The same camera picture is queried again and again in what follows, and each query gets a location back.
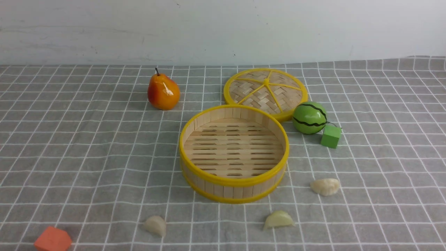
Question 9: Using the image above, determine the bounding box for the green wooden cube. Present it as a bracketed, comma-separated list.
[320, 124, 341, 149]

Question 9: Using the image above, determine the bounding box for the orange red toy pear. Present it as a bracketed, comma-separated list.
[147, 68, 180, 110]

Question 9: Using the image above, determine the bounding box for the white dumpling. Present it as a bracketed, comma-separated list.
[310, 178, 340, 197]
[143, 215, 167, 238]

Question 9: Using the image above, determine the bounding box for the orange wooden block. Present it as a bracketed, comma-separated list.
[33, 227, 72, 251]

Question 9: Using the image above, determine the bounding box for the woven bamboo steamer lid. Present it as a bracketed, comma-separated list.
[223, 68, 308, 122]

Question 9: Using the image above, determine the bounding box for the bamboo steamer tray yellow rim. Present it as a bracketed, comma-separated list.
[178, 105, 290, 204]

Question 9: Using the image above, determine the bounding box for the yellowish dumpling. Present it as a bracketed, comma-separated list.
[263, 210, 295, 231]

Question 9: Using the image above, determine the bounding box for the grey checked tablecloth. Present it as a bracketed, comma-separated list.
[0, 56, 446, 251]

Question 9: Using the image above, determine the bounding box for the green striped toy watermelon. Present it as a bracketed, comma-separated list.
[292, 101, 328, 135]

